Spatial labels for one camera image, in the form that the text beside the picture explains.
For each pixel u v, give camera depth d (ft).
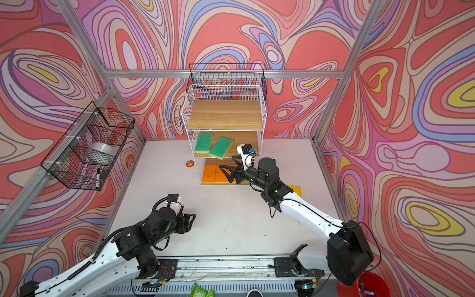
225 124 2.27
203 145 2.69
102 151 2.31
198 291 2.22
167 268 2.39
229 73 2.85
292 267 2.18
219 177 2.23
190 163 3.53
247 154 2.01
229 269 2.46
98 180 2.36
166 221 1.83
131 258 1.69
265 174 1.85
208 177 3.24
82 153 2.26
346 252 1.32
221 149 2.66
